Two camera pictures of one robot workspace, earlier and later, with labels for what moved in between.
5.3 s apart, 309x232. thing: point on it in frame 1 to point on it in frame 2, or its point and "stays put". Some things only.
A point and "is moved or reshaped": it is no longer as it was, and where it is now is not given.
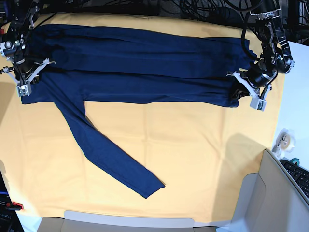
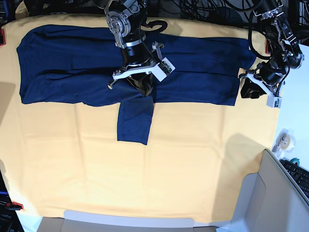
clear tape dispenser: (285, 141) stays put
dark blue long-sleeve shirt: (74, 64) is moved or reshaped
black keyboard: (300, 175) stays put
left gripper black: (26, 70) to (143, 81)
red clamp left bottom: (14, 206) stays put
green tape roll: (294, 160) stays put
